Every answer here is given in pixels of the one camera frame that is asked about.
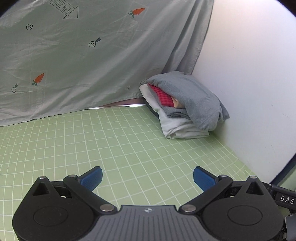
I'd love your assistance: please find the grey zip hoodie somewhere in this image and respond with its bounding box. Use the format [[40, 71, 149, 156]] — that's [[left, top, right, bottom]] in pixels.
[[147, 71, 230, 131]]

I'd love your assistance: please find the green grid mat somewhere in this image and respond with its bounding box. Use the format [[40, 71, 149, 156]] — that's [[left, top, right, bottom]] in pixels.
[[0, 105, 251, 240]]

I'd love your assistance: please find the white folded garment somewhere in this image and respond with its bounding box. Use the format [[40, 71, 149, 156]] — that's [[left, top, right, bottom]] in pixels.
[[139, 84, 209, 139]]

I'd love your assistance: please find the grey folded garment in stack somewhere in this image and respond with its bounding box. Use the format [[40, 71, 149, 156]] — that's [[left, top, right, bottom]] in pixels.
[[164, 106, 190, 120]]

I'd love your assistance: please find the beige folded garment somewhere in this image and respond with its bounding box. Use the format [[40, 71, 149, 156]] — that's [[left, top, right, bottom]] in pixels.
[[171, 97, 185, 109]]

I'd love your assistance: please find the red folded garment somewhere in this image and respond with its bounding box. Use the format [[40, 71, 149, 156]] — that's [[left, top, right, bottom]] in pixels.
[[147, 83, 175, 108]]

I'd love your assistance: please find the grey carrot print sheet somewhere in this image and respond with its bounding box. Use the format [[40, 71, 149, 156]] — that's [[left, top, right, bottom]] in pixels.
[[1, 1, 214, 126]]

